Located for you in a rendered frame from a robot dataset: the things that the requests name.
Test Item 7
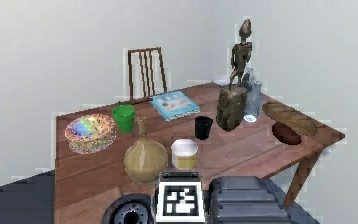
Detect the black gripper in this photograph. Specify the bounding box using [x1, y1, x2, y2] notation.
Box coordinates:
[101, 193, 156, 224]

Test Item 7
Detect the brown bread loaf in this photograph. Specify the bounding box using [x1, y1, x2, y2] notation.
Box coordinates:
[262, 101, 319, 137]

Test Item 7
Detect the bronze figure statue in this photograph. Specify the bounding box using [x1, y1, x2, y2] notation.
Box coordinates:
[215, 18, 254, 132]

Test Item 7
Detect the black cup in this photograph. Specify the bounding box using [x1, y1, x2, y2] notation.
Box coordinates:
[194, 115, 214, 141]

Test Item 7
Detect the white and yellow cup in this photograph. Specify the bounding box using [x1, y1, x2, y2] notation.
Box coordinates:
[170, 138, 199, 170]

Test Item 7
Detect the multicoloured speckled bowl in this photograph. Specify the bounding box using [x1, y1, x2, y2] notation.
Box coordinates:
[64, 113, 117, 155]

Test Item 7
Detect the tan round vase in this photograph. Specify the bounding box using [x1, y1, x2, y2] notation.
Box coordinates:
[123, 116, 169, 184]

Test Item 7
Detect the brown wooden table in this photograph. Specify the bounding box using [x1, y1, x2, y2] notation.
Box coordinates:
[54, 80, 346, 224]

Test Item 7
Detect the dark red bowl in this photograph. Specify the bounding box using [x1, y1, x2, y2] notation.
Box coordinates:
[271, 122, 303, 146]

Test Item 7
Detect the clear glass bottle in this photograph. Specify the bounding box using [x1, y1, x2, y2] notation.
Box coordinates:
[241, 66, 264, 124]

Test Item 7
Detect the green cup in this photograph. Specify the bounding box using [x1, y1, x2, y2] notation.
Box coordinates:
[111, 104, 136, 135]

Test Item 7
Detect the blue book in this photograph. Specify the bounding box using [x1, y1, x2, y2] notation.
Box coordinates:
[150, 90, 201, 122]

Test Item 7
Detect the brown wooden chair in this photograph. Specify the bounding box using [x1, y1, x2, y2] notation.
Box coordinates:
[127, 47, 168, 100]

